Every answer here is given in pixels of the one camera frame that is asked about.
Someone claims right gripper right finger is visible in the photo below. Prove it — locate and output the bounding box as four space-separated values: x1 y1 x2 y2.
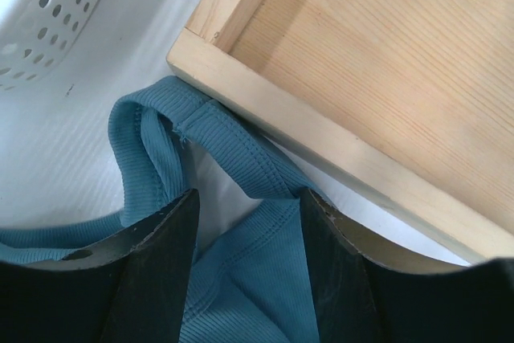
300 189 513 342

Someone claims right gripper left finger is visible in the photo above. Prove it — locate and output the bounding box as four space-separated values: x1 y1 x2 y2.
1 190 200 342

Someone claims teal blue tank top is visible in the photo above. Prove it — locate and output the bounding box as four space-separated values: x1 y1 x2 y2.
1 76 319 342

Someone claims wooden clothes rack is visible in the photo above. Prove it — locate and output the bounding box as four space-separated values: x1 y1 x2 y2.
167 0 513 263

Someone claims white plastic laundry basket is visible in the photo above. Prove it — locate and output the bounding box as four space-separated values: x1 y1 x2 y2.
0 0 116 91

